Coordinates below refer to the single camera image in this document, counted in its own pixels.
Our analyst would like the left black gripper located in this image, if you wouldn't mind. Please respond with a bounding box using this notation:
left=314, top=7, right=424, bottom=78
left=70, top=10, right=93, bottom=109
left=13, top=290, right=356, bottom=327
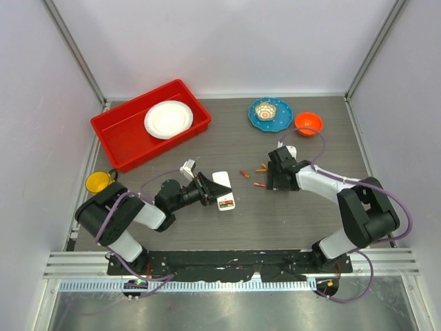
left=170, top=172, right=232, bottom=212

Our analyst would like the white remote control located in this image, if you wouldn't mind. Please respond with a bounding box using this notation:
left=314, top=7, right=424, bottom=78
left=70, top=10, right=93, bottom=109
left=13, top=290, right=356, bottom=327
left=212, top=171, right=236, bottom=212

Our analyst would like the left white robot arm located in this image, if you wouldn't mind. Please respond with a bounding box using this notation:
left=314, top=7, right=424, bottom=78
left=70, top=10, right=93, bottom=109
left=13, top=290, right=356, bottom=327
left=74, top=172, right=232, bottom=275

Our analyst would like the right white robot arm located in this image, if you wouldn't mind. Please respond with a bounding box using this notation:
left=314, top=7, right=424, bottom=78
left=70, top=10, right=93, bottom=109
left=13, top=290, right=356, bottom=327
left=267, top=144, right=400, bottom=272

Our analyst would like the red orange battery centre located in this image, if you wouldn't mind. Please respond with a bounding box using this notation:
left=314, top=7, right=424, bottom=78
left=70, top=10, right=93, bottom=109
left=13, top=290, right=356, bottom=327
left=239, top=170, right=250, bottom=179

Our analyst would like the blue ceramic plate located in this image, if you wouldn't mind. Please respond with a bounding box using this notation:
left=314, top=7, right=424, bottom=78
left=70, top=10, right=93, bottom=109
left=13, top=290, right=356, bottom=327
left=248, top=97, right=294, bottom=132

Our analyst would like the small patterned flower bowl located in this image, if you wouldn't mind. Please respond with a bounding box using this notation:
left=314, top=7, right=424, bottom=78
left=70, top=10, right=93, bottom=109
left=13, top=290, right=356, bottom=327
left=254, top=101, right=278, bottom=121

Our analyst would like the orange plastic bowl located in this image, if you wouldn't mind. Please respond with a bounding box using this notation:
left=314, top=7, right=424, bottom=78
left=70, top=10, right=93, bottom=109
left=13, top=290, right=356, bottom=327
left=294, top=112, right=323, bottom=137

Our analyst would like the white paper plate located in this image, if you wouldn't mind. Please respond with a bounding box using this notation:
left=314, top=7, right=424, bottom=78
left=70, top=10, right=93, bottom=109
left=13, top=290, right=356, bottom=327
left=144, top=101, right=194, bottom=140

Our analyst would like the red plastic bin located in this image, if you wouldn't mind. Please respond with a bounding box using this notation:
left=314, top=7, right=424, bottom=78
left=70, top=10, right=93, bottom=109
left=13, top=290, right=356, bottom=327
left=90, top=79, right=212, bottom=172

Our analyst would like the yellow plastic mug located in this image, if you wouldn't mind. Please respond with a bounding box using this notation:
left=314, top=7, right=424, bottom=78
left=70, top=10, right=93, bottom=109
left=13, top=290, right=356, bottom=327
left=85, top=169, right=119, bottom=195

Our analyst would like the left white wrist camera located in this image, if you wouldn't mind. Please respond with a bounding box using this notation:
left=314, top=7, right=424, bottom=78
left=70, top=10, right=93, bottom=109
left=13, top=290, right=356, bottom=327
left=179, top=159, right=196, bottom=181

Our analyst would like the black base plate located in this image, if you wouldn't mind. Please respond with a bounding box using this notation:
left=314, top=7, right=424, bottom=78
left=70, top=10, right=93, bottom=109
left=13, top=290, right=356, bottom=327
left=106, top=250, right=353, bottom=283

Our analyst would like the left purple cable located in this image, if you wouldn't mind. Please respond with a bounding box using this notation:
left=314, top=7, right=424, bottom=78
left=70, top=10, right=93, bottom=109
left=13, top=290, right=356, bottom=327
left=94, top=170, right=189, bottom=299

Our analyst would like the white slotted cable duct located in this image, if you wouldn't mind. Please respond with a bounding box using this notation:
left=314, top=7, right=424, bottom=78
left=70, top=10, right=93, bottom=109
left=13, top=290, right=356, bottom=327
left=59, top=278, right=316, bottom=293

